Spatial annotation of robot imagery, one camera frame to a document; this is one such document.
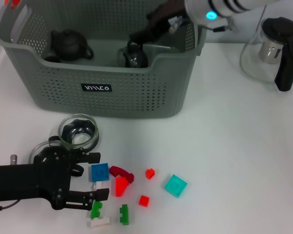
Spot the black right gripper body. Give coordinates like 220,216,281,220
146,0,193,38

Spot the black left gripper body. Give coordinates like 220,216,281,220
0,146,88,210

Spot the glass teacup with black base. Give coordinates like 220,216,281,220
123,40,149,68
29,140,85,177
48,113,100,153

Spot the grey perforated storage bin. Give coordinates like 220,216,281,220
0,0,208,119

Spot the long white brick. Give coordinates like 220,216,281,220
87,181,107,219

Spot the blue square brick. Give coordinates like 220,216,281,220
89,163,110,182

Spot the green stepped brick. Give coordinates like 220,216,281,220
119,204,129,225
89,199,104,218

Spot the red slope brick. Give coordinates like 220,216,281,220
114,176,129,197

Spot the dark red arch brick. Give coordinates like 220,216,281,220
109,165,135,184

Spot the short white studded brick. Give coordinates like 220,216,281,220
87,217,111,229

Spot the teal square brick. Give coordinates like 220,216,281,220
164,174,188,198

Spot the black clay teapot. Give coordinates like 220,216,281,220
50,29,95,61

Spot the right gripper cable with plugs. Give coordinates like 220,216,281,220
167,16,238,34

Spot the glass pitcher with black handle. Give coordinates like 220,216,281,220
239,16,293,93

